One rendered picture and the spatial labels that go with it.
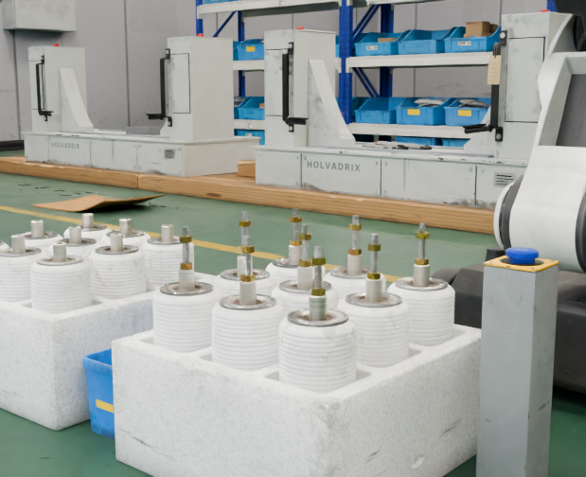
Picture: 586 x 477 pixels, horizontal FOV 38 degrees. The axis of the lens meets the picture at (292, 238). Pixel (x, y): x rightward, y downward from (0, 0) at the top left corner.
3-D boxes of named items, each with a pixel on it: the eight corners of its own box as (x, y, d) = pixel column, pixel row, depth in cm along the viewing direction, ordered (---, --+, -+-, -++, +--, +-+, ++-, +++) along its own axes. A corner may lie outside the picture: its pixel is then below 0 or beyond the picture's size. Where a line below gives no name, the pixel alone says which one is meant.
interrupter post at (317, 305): (306, 318, 105) (306, 292, 104) (325, 317, 105) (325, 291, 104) (310, 324, 102) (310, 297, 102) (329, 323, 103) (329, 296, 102)
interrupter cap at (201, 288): (160, 286, 122) (159, 281, 122) (212, 285, 123) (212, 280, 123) (159, 299, 115) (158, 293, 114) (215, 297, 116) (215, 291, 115)
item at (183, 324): (156, 401, 126) (152, 283, 123) (221, 398, 127) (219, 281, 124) (154, 427, 117) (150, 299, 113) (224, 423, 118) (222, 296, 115)
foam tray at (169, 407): (291, 388, 151) (290, 291, 148) (488, 447, 126) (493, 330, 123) (115, 460, 122) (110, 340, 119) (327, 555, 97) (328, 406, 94)
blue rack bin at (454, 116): (475, 124, 674) (476, 97, 670) (519, 125, 649) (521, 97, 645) (441, 126, 638) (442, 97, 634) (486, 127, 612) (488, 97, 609)
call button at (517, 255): (513, 260, 109) (514, 245, 108) (543, 265, 106) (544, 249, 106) (499, 265, 106) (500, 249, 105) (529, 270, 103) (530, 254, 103)
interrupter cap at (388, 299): (401, 310, 108) (401, 305, 108) (342, 309, 109) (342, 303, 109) (402, 296, 116) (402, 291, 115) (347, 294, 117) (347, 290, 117)
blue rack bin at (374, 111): (388, 121, 734) (388, 97, 730) (425, 122, 708) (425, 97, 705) (351, 123, 697) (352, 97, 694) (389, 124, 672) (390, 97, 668)
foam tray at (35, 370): (99, 332, 186) (96, 253, 183) (228, 369, 162) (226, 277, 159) (-71, 379, 157) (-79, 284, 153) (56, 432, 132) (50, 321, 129)
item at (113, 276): (124, 339, 157) (120, 243, 154) (159, 349, 151) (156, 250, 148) (81, 351, 150) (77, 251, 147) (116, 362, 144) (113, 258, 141)
